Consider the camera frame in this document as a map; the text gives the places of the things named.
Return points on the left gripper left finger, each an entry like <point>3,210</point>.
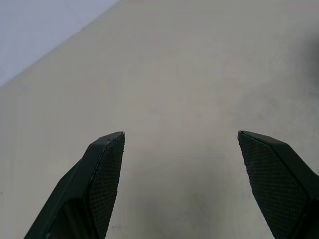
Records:
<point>99,186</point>

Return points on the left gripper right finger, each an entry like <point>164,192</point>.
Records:
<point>279,184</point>

